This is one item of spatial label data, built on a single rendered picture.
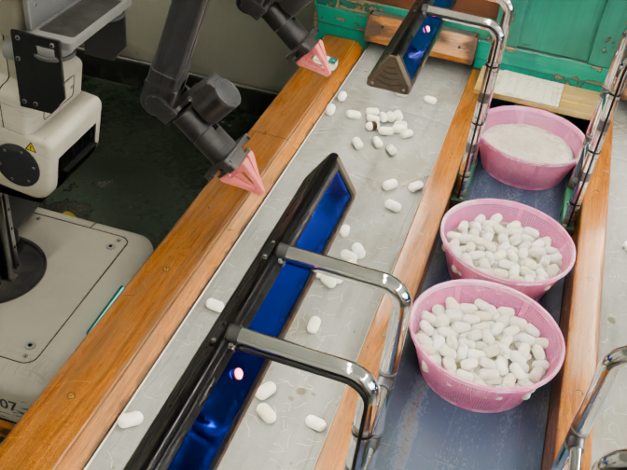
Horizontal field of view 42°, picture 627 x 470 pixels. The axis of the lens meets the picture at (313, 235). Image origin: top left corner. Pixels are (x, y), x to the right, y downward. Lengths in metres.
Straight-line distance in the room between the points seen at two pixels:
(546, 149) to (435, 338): 0.77
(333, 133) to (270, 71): 1.44
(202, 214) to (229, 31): 1.82
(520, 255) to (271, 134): 0.61
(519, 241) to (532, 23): 0.73
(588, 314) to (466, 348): 0.24
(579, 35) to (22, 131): 1.37
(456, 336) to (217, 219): 0.50
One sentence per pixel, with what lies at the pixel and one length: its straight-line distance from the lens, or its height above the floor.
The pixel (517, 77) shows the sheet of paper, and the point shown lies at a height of 0.78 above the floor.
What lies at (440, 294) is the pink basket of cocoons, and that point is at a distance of 1.52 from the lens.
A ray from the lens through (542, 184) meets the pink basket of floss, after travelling 2.00.
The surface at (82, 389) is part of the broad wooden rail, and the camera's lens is 1.29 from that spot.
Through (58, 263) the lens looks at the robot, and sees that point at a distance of 2.27.
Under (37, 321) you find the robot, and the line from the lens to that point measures 2.11.
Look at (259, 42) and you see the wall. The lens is 3.32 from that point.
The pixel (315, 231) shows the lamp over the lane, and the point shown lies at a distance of 1.07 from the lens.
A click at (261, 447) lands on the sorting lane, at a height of 0.74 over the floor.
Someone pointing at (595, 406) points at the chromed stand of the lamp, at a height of 1.03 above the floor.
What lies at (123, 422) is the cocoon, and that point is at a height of 0.76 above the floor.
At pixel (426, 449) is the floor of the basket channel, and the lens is 1.37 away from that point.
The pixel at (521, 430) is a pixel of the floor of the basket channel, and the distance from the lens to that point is 1.44.
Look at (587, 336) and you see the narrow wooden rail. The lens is 1.51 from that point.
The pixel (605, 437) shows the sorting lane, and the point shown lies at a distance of 1.40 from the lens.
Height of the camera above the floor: 1.73
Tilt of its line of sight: 38 degrees down
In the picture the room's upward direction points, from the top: 7 degrees clockwise
